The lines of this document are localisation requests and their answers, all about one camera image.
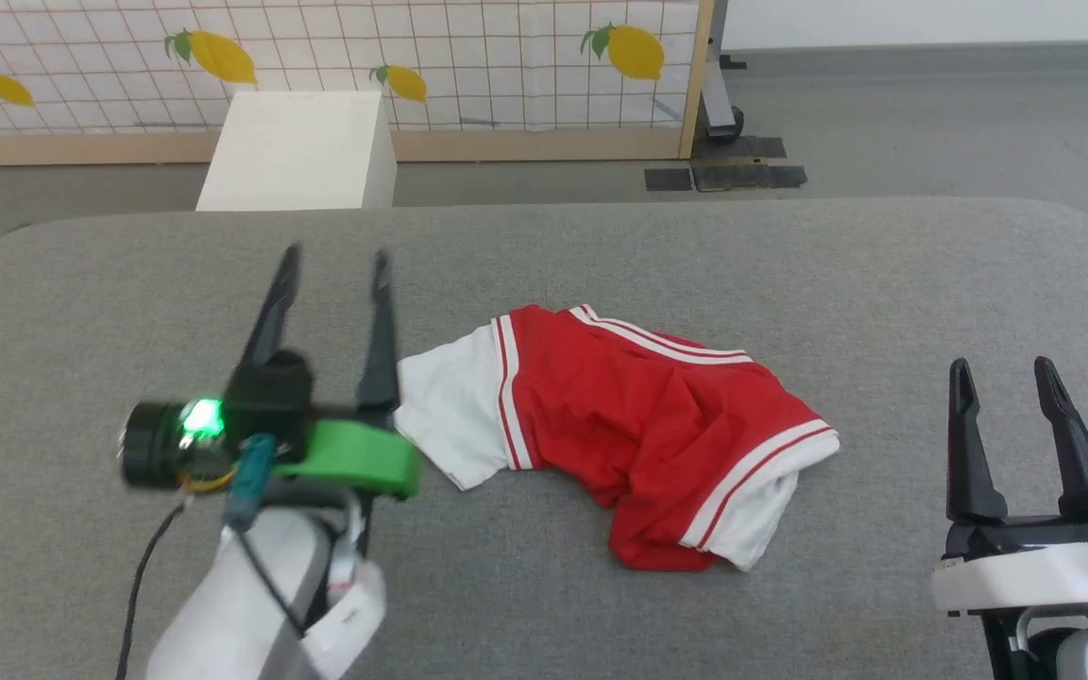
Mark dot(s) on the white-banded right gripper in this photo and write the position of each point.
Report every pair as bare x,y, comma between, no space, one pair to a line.
1035,571

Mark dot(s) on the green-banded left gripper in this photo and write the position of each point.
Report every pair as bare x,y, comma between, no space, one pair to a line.
355,453

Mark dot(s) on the red and white garment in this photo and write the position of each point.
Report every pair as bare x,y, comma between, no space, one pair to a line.
620,425

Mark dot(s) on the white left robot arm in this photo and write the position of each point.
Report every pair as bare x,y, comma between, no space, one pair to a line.
251,604

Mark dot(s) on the white box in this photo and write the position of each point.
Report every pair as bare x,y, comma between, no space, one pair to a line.
298,151

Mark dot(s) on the lemon print partition screen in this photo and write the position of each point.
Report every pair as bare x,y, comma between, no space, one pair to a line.
317,47

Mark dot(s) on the small black floor mat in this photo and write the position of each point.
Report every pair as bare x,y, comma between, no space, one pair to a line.
668,179

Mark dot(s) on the grey fabric table cover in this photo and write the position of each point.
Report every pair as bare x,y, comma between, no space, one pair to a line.
601,614

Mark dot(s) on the grey metal stand with wheel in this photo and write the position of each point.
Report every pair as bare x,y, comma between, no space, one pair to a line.
720,94

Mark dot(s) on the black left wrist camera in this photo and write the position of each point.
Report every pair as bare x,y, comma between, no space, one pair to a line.
166,444

